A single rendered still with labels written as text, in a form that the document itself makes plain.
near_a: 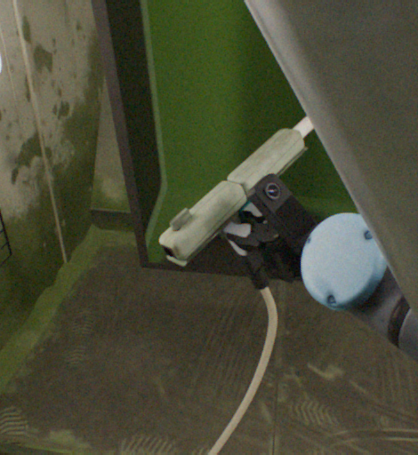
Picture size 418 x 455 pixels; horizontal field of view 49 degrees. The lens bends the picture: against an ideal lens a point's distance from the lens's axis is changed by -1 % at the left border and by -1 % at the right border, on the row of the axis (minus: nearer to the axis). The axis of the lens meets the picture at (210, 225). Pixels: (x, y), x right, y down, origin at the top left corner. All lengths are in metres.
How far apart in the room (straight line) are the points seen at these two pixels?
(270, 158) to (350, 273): 0.38
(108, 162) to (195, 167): 0.82
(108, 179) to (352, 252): 1.83
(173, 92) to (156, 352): 0.84
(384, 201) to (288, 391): 1.37
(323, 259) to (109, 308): 1.41
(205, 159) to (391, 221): 1.26
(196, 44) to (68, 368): 1.07
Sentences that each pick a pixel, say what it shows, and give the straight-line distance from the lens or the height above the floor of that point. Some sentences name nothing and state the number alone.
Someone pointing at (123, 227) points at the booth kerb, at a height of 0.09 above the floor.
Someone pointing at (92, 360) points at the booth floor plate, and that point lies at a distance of 1.62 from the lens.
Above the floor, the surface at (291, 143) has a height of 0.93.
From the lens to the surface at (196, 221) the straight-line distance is 0.68.
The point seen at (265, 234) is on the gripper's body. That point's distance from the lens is 0.67.
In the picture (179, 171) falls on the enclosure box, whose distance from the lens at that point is 1.46.
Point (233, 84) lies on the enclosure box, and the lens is 1.28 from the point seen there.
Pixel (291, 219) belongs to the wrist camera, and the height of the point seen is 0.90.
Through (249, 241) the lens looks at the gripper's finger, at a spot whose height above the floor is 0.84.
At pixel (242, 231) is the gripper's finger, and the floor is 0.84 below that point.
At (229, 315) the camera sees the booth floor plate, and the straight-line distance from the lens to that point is 1.73.
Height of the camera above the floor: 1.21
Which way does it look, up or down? 32 degrees down
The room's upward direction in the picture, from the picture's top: straight up
